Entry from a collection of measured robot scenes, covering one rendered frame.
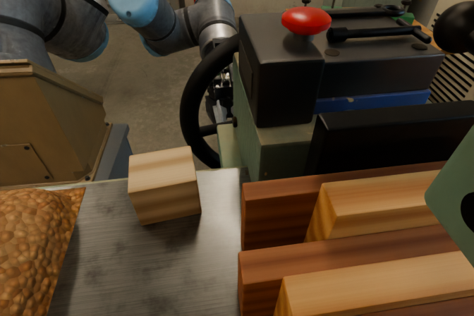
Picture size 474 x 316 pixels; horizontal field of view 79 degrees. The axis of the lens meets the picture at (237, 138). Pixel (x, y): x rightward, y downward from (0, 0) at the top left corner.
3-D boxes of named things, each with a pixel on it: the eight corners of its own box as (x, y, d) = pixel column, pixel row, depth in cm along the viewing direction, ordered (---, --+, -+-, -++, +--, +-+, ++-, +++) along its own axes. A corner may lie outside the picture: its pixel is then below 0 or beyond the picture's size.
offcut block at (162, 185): (195, 178, 24) (190, 144, 21) (202, 213, 21) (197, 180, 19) (140, 189, 23) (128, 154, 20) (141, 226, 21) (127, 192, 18)
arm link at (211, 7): (199, 25, 76) (235, 13, 74) (203, 60, 70) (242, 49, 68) (185, -6, 67) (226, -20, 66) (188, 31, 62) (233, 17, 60)
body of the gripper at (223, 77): (207, 84, 52) (202, 38, 58) (209, 111, 60) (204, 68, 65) (248, 82, 53) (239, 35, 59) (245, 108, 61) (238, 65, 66)
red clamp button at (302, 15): (319, 18, 19) (321, 2, 19) (336, 37, 17) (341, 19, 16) (276, 20, 19) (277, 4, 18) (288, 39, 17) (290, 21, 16)
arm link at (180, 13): (128, 8, 64) (180, -8, 62) (152, 29, 76) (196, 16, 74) (137, 49, 64) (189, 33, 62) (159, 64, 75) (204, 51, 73)
